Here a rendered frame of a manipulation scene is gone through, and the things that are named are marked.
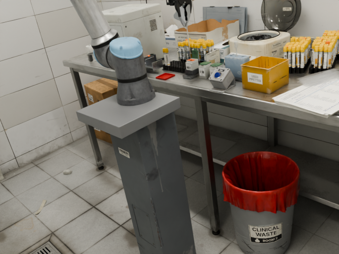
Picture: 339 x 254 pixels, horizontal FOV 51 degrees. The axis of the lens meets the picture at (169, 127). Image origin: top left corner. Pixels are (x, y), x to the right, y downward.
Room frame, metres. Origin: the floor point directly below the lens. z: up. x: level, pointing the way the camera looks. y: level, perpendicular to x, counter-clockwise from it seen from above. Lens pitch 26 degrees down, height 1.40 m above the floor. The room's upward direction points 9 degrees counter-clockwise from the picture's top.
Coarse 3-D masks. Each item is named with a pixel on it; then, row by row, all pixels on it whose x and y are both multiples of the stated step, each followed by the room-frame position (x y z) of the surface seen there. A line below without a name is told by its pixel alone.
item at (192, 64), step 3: (186, 60) 1.60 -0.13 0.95; (189, 60) 1.59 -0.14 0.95; (192, 60) 1.58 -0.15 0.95; (195, 60) 1.58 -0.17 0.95; (186, 63) 1.59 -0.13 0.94; (189, 63) 1.58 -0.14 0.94; (192, 63) 1.57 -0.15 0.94; (195, 63) 1.58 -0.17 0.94; (198, 63) 1.59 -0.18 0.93; (186, 66) 1.59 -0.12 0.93; (189, 66) 1.58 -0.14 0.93; (192, 66) 1.57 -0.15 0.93; (195, 66) 1.58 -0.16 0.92; (198, 66) 1.59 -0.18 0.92; (186, 69) 1.60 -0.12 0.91; (189, 69) 1.58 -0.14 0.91; (192, 69) 1.57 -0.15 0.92
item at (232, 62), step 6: (234, 54) 1.49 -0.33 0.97; (228, 60) 1.47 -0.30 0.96; (234, 60) 1.44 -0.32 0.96; (240, 60) 1.42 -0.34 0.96; (246, 60) 1.42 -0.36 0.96; (228, 66) 1.47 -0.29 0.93; (234, 66) 1.45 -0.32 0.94; (240, 66) 1.42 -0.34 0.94; (234, 72) 1.45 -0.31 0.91; (240, 72) 1.42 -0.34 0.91; (240, 78) 1.42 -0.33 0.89
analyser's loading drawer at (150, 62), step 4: (144, 56) 1.82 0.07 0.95; (152, 56) 1.79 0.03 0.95; (144, 60) 1.81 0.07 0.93; (148, 60) 1.77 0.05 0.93; (152, 60) 1.79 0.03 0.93; (160, 60) 1.75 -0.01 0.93; (148, 64) 1.77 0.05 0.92; (152, 64) 1.72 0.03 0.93; (156, 64) 1.73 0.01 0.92; (160, 64) 1.75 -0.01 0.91; (152, 68) 1.73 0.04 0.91; (156, 68) 1.73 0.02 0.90
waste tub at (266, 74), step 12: (252, 60) 1.37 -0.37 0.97; (264, 60) 1.39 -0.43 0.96; (276, 60) 1.34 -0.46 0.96; (288, 60) 1.30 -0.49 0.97; (252, 72) 1.29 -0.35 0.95; (264, 72) 1.24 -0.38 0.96; (276, 72) 1.25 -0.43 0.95; (288, 72) 1.30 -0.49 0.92; (252, 84) 1.29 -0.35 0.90; (264, 84) 1.24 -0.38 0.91; (276, 84) 1.25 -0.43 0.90
